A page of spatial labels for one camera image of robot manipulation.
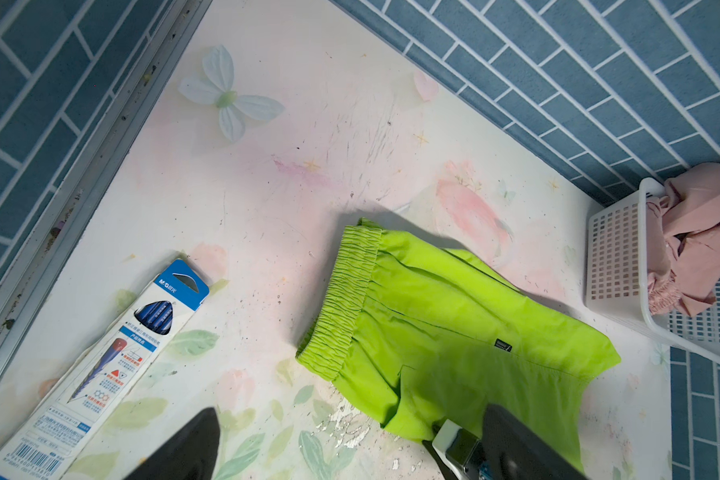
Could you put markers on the lime green shorts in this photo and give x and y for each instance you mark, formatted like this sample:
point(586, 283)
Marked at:
point(414, 335)

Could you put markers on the white plastic basket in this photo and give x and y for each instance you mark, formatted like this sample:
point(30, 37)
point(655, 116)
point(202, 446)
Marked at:
point(617, 278)

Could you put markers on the blue white pen box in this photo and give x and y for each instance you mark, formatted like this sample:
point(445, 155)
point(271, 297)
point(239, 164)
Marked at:
point(47, 444)

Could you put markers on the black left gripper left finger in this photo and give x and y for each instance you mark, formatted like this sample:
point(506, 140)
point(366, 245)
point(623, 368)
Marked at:
point(191, 453)

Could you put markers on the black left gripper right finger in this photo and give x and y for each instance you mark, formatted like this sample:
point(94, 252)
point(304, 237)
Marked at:
point(513, 451)

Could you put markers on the pink shorts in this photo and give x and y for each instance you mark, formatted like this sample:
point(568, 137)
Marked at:
point(683, 242)

